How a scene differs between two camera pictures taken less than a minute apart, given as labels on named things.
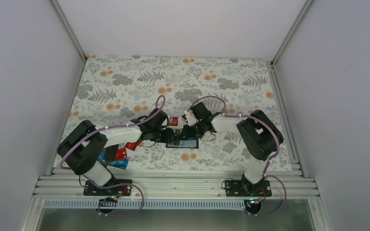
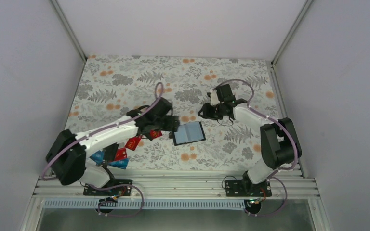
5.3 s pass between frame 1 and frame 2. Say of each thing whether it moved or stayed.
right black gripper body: moved
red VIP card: moved
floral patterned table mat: stayed
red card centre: stayed
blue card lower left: stayed
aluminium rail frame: stayed
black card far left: stayed
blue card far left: stayed
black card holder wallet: moved
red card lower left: stayed
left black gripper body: moved
